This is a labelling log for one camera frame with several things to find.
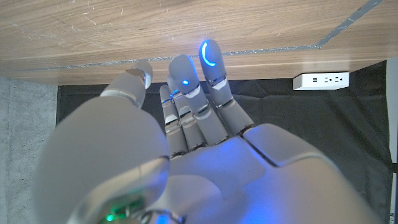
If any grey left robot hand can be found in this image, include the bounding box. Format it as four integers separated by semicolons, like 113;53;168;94
32;39;383;224

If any black backdrop cloth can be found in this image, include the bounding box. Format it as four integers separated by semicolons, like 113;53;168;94
55;60;394;224

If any white power strip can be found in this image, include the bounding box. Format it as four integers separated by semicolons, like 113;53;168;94
292;72;350;91

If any grey tape outline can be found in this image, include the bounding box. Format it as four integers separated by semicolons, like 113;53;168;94
27;0;385;72

